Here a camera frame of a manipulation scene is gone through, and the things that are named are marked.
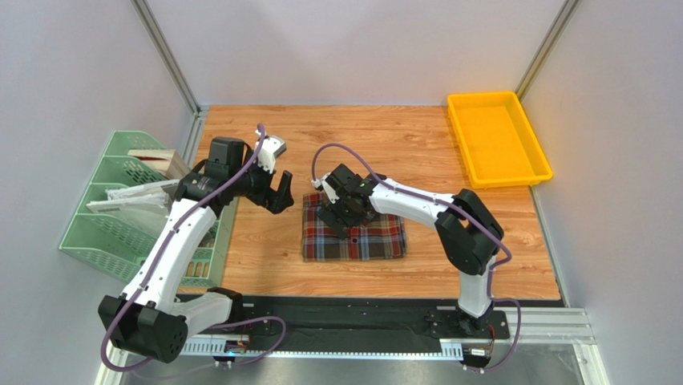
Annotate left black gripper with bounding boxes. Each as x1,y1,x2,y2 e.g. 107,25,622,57
229,150,293,214

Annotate plaid long sleeve shirt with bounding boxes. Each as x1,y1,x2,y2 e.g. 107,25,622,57
301,192,408,262

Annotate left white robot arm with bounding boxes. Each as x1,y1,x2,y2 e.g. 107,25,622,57
98,133,293,372

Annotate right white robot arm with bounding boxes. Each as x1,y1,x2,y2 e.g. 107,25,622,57
311,164,504,336

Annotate wooden block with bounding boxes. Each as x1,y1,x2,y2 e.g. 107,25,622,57
127,149,190,180

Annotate white papers in plastic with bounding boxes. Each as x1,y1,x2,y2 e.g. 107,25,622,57
86,179,179,237

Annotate yellow plastic tray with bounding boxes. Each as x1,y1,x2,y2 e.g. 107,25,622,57
447,91,553,189

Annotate green file organizer rack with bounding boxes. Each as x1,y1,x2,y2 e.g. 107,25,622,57
59,131,239,288

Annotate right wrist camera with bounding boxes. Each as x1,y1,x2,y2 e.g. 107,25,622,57
311,172,338,203

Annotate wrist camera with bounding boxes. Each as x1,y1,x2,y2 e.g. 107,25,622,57
311,172,338,203
257,135,286,174

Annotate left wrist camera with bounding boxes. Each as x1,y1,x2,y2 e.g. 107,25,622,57
257,135,286,174

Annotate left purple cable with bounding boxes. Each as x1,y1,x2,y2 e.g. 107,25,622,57
99,123,288,373

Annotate purple cable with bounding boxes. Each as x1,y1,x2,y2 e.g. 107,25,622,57
310,143,521,373
99,123,288,373

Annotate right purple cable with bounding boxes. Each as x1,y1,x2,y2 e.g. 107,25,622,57
310,143,521,373

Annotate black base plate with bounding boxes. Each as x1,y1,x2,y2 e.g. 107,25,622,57
216,296,514,354

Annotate aluminium frame rail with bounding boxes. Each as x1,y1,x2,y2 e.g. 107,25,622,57
95,307,609,384

